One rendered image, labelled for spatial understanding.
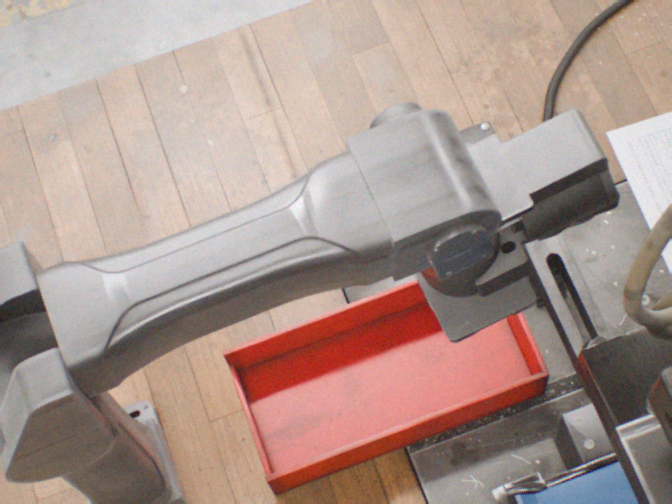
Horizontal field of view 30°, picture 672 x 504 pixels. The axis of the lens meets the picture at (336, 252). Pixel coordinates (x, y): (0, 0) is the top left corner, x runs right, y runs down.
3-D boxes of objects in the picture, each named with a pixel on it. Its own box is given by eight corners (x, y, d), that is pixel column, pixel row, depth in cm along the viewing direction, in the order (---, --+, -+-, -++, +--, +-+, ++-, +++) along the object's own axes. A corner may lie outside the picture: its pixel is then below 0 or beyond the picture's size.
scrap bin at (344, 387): (231, 371, 111) (220, 350, 106) (491, 274, 113) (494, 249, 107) (275, 496, 107) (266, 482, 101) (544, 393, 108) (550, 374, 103)
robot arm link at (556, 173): (564, 114, 79) (550, 25, 68) (627, 228, 76) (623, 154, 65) (400, 195, 80) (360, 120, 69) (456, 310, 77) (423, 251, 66)
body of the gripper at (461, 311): (472, 174, 86) (463, 145, 79) (538, 304, 84) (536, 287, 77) (388, 216, 87) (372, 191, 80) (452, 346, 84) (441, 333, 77)
